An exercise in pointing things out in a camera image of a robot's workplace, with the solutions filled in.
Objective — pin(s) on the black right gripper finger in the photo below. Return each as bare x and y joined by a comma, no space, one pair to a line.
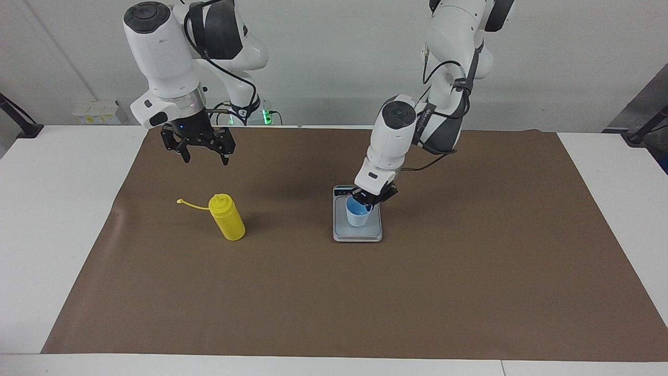
227,146
175,142

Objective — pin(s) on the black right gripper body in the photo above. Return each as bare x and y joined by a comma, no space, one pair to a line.
190,128

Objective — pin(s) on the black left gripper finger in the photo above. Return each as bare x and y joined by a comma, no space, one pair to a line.
365,203
391,192

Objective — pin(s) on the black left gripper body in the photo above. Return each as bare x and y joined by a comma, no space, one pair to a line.
373,194

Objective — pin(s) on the light blue plastic cup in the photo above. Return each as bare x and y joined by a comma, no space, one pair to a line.
359,215

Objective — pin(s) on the yellow squeeze bottle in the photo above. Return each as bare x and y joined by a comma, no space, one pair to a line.
228,222

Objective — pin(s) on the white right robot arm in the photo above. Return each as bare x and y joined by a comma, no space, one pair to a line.
162,57

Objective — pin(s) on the silver digital kitchen scale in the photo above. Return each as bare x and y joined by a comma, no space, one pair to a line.
357,234

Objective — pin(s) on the white power strip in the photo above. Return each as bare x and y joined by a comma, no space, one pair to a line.
96,112

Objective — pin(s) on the brown paper mat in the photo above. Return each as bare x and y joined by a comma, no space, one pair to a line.
313,303

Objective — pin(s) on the black camera stand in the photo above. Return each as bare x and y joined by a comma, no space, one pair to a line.
634,138
28,130

